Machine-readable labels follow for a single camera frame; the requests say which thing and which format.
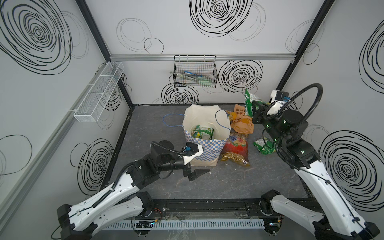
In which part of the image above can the black wire wall basket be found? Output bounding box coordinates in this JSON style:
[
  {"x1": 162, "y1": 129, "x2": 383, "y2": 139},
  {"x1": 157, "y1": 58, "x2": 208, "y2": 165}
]
[{"x1": 171, "y1": 60, "x2": 218, "y2": 88}]

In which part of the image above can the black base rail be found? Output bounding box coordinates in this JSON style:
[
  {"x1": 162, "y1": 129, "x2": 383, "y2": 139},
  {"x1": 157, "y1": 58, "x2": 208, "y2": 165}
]
[{"x1": 137, "y1": 198, "x2": 323, "y2": 220}]

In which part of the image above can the red gold snack bag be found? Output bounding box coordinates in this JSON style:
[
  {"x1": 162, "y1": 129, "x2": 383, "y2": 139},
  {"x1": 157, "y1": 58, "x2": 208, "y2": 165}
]
[{"x1": 219, "y1": 132, "x2": 250, "y2": 167}]

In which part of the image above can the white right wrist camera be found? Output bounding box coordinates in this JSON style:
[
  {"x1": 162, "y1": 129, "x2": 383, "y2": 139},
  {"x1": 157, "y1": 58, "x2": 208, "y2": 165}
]
[{"x1": 267, "y1": 90, "x2": 290, "y2": 116}]

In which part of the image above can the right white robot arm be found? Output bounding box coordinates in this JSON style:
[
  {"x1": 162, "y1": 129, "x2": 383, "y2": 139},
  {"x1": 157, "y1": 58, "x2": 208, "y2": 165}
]
[{"x1": 250, "y1": 83, "x2": 380, "y2": 240}]

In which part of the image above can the yellow snack bag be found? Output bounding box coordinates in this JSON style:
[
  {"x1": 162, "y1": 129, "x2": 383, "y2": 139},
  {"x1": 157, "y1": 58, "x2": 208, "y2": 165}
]
[{"x1": 226, "y1": 110, "x2": 237, "y2": 124}]

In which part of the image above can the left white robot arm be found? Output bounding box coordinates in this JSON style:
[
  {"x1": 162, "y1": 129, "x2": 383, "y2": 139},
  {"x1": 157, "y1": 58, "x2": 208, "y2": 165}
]
[{"x1": 57, "y1": 141, "x2": 208, "y2": 240}]

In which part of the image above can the orange potato chip bag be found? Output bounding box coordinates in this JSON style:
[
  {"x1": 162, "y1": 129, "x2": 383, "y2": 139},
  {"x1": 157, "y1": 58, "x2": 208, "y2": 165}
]
[{"x1": 231, "y1": 105, "x2": 254, "y2": 134}]

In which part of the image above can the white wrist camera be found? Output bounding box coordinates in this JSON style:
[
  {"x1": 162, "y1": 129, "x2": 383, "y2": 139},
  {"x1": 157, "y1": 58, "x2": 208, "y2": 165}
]
[
  {"x1": 182, "y1": 142, "x2": 204, "y2": 165},
  {"x1": 267, "y1": 90, "x2": 290, "y2": 116}
]

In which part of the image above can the aluminium wall rail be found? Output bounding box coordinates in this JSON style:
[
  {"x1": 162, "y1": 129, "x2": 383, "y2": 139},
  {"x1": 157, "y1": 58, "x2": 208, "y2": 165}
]
[{"x1": 110, "y1": 54, "x2": 296, "y2": 62}]

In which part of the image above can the blue checkered paper bag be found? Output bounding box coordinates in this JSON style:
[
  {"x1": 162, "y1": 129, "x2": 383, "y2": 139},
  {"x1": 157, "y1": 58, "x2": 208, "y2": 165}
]
[{"x1": 175, "y1": 105, "x2": 231, "y2": 167}]

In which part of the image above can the green snack bag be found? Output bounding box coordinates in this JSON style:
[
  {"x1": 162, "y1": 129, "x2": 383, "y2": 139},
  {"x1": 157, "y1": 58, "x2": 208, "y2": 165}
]
[
  {"x1": 253, "y1": 137, "x2": 276, "y2": 155},
  {"x1": 244, "y1": 89, "x2": 262, "y2": 118},
  {"x1": 191, "y1": 125, "x2": 214, "y2": 141}
]

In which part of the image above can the black corner frame post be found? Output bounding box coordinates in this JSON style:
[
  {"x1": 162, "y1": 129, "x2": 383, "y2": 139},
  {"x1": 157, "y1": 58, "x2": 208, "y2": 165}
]
[{"x1": 75, "y1": 0, "x2": 134, "y2": 110}]

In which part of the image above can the white slotted cable duct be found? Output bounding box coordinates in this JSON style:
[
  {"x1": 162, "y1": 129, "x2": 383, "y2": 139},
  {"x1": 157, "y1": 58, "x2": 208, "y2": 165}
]
[{"x1": 104, "y1": 219, "x2": 265, "y2": 231}]

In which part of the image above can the clear acrylic wall shelf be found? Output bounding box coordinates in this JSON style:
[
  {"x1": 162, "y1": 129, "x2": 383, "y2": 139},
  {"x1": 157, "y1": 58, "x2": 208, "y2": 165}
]
[{"x1": 74, "y1": 62, "x2": 124, "y2": 123}]

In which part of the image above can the right black corner post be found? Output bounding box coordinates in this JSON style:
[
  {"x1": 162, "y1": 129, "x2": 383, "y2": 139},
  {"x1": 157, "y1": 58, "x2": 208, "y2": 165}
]
[{"x1": 276, "y1": 0, "x2": 335, "y2": 91}]

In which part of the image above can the green pouch in basket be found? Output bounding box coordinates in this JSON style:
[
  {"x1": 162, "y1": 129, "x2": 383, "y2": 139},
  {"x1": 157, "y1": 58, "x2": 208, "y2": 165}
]
[{"x1": 195, "y1": 76, "x2": 216, "y2": 88}]

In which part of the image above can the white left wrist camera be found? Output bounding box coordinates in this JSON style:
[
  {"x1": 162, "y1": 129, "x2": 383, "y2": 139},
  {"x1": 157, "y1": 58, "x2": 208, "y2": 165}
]
[{"x1": 182, "y1": 142, "x2": 204, "y2": 165}]

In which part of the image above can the blue item in basket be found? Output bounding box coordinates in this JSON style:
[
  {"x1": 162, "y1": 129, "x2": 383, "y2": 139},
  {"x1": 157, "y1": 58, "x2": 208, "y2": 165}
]
[{"x1": 184, "y1": 71, "x2": 200, "y2": 77}]

